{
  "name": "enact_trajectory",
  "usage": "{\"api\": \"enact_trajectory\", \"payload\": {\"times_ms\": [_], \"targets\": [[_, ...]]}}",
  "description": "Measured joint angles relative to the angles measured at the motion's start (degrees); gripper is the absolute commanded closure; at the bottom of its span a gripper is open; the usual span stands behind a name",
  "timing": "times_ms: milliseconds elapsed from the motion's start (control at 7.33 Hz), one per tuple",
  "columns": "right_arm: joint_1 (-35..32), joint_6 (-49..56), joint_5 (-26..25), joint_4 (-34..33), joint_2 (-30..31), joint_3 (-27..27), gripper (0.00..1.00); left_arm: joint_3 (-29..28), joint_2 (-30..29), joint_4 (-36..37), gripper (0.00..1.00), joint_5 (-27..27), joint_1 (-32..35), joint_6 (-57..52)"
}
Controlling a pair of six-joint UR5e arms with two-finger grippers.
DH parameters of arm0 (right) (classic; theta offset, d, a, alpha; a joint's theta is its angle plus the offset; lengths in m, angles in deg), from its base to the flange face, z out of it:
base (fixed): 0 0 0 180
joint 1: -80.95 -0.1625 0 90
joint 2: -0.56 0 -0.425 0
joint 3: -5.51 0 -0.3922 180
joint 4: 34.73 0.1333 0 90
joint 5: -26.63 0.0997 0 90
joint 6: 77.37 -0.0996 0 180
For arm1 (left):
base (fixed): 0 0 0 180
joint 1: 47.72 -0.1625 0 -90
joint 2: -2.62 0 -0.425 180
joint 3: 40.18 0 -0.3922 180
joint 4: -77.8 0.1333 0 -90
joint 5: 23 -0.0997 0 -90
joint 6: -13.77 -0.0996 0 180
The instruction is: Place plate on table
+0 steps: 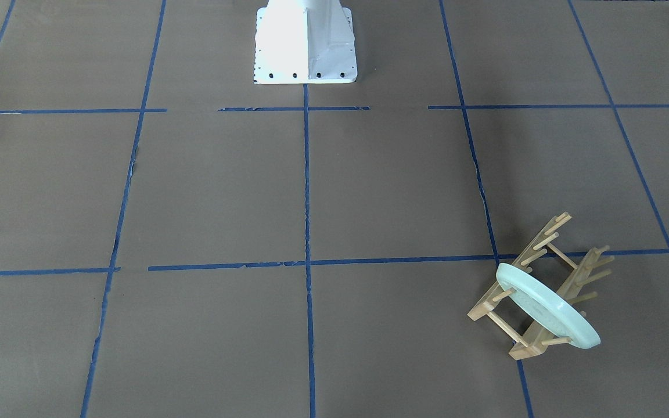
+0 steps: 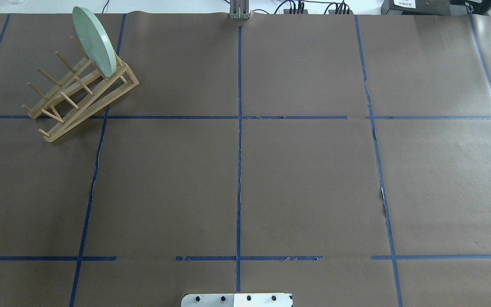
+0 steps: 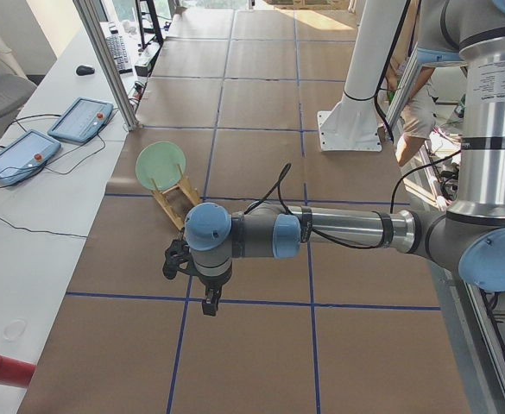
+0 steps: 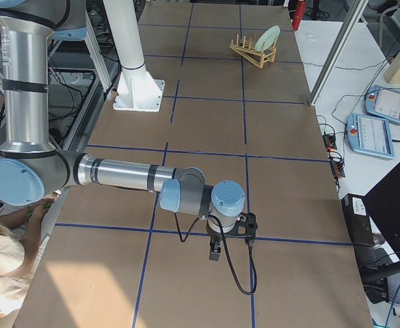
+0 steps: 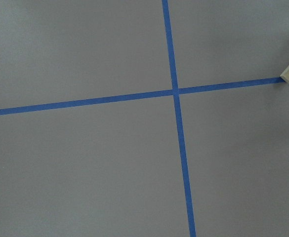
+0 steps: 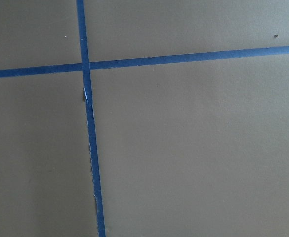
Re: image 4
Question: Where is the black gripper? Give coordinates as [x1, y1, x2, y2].
[206, 228, 223, 261]

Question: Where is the light green plate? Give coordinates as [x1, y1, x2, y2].
[254, 25, 281, 52]

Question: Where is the person's forearm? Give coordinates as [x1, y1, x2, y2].
[4, 214, 42, 277]

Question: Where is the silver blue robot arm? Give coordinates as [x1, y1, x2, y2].
[0, 1, 257, 260]

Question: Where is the person's hand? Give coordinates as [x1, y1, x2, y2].
[27, 199, 55, 223]

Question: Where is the black laptop computer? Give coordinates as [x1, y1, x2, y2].
[341, 162, 400, 257]

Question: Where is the lower blue teach pendant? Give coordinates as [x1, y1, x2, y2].
[346, 113, 395, 159]

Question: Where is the blue teach pendant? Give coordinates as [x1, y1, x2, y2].
[364, 85, 400, 124]
[346, 113, 395, 159]

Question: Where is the wooden dish rack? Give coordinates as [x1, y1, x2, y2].
[229, 34, 278, 69]

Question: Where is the upper blue teach pendant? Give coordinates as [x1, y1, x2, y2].
[364, 85, 400, 124]

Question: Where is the red fire extinguisher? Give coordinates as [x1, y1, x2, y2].
[292, 0, 307, 31]

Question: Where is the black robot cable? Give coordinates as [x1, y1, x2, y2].
[174, 211, 258, 295]

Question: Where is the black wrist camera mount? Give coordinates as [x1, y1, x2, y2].
[226, 213, 258, 241]

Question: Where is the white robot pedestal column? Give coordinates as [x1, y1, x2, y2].
[103, 0, 165, 112]

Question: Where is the blue network cable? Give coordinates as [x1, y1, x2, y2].
[387, 271, 400, 328]

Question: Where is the aluminium frame post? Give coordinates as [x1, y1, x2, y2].
[308, 0, 369, 106]

